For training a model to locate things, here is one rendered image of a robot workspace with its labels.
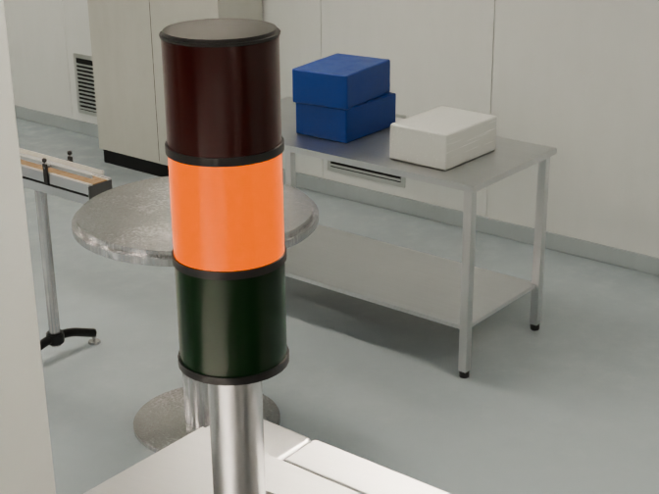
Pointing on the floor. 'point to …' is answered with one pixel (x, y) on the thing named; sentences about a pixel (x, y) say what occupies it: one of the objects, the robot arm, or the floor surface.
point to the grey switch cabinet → (141, 72)
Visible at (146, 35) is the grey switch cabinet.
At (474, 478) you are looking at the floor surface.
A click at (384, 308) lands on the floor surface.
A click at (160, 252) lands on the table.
